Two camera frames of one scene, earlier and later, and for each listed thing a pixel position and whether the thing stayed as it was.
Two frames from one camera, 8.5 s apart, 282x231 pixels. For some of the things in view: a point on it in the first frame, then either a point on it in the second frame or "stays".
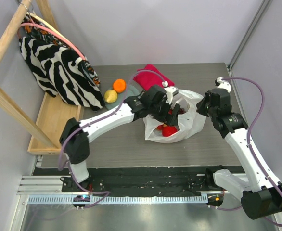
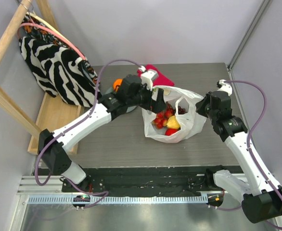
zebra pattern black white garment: (60, 72) stays
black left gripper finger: (173, 120) -> (159, 106)
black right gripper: (204, 106) stays
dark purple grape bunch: (182, 111) stays
